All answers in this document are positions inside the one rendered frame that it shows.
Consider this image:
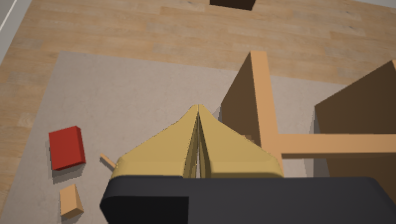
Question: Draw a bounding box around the dark red rectangular block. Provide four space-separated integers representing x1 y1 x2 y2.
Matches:
49 126 86 171

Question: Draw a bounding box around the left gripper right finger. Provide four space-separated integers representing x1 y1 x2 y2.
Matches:
198 104 285 178

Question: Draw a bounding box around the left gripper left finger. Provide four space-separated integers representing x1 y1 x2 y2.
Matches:
109 105 198 181

